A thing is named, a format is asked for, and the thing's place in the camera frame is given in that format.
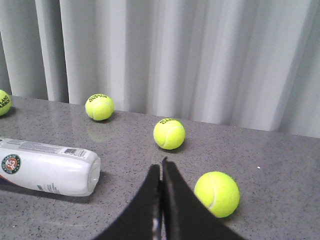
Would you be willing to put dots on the white Wilson tennis ball can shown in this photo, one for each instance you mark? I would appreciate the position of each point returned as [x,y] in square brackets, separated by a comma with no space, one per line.
[56,169]

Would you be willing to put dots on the grey pleated curtain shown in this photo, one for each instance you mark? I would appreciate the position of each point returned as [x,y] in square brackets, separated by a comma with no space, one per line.
[246,63]

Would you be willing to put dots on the right tennis ball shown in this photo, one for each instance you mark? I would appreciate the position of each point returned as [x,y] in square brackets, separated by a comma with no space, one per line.
[169,134]

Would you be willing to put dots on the center tennis ball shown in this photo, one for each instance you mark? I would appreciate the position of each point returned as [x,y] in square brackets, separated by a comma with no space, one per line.
[99,107]

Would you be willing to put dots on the Roland Garros tennis ball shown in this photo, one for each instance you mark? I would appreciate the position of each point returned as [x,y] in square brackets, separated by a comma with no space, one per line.
[5,102]

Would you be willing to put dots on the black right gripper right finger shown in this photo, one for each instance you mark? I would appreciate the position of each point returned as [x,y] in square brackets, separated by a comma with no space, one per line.
[185,217]

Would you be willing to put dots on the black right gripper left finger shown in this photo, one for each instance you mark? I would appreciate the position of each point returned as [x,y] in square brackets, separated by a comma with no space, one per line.
[140,220]

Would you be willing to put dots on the near-right tennis ball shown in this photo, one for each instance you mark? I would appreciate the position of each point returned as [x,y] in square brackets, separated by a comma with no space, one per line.
[218,192]

